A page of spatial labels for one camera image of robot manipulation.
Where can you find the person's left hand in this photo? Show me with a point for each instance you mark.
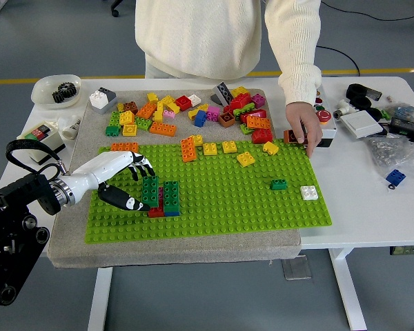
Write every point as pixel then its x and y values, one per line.
pixel 305 120

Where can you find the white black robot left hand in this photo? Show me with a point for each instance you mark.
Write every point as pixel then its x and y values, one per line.
pixel 100 169

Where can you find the brown square toy brick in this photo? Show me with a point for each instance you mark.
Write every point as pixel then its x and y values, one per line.
pixel 290 137
pixel 226 119

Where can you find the dark green long toy brick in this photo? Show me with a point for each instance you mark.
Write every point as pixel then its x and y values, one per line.
pixel 150 191
pixel 171 196

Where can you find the lime green studded baseplate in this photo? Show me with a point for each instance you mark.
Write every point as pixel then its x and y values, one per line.
pixel 227 207

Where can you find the person's left forearm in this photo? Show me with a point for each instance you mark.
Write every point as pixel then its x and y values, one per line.
pixel 296 51

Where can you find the orange long toy brick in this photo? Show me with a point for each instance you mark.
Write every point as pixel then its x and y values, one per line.
pixel 124 146
pixel 258 123
pixel 188 149
pixel 163 129

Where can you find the small dark green toy brick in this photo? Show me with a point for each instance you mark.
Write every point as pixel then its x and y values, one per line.
pixel 112 130
pixel 278 185

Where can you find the yellow square toy brick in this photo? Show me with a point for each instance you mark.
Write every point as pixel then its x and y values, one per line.
pixel 130 130
pixel 126 118
pixel 229 147
pixel 210 149
pixel 245 159

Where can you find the red curved toy brick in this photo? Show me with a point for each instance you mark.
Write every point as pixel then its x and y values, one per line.
pixel 255 114

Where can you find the magenta square toy brick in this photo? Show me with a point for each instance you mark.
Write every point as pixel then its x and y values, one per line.
pixel 213 114
pixel 258 100

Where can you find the lime green toy brick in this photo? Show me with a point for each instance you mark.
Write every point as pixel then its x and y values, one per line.
pixel 245 109
pixel 245 129
pixel 114 119
pixel 143 123

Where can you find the small yellow toy brick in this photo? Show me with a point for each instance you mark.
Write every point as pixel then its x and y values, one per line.
pixel 120 107

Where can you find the red square toy brick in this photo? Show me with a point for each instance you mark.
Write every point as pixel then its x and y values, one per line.
pixel 157 212
pixel 183 102

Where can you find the white square toy brick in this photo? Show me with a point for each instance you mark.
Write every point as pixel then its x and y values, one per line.
pixel 309 193

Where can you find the blue square toy brick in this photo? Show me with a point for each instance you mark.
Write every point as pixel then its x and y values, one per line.
pixel 172 213

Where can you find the grey sloped toy brick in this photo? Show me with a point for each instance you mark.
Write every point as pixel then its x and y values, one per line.
pixel 222 93

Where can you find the pink small toy brick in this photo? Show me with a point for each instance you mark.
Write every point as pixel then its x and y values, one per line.
pixel 169 114

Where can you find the white push-button control box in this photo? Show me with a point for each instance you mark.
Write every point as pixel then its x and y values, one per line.
pixel 330 131

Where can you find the white pipe fitting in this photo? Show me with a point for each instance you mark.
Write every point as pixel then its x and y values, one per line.
pixel 343 108

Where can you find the black tape roll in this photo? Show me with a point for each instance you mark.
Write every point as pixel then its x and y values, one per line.
pixel 372 116
pixel 352 93
pixel 357 105

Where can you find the white and grey block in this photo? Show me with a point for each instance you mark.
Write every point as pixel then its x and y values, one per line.
pixel 101 101

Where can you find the dark clear plastic case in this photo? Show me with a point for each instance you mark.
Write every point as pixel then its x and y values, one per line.
pixel 374 93

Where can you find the small green plastic part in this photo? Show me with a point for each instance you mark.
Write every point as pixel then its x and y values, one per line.
pixel 385 113

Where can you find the black gear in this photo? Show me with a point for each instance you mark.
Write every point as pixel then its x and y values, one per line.
pixel 69 89
pixel 58 97

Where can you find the clear bag of screws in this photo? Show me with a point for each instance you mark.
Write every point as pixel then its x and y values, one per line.
pixel 393 151

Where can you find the white plastic tray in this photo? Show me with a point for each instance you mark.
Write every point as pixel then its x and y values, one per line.
pixel 43 89

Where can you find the black power adapter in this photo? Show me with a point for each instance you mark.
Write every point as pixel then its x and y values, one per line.
pixel 405 126

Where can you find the clear bag of parts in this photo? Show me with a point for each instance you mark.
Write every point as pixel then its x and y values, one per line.
pixel 407 111

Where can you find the grey-brown felt mat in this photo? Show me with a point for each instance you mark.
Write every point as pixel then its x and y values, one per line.
pixel 176 251

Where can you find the white table leg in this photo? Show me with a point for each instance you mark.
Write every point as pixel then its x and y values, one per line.
pixel 100 300
pixel 348 293

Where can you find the person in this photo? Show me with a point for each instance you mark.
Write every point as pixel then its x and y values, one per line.
pixel 193 34

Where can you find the grey floor plate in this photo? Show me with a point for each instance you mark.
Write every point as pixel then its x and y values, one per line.
pixel 296 268

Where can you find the black office chair base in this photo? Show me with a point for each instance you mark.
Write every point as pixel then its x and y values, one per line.
pixel 114 13

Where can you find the table height control panel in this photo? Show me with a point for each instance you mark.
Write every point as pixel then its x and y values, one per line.
pixel 408 250

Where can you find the white wall switch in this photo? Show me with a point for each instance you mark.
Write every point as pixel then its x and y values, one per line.
pixel 361 125

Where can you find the white switch box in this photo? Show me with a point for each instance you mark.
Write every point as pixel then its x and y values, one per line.
pixel 38 132

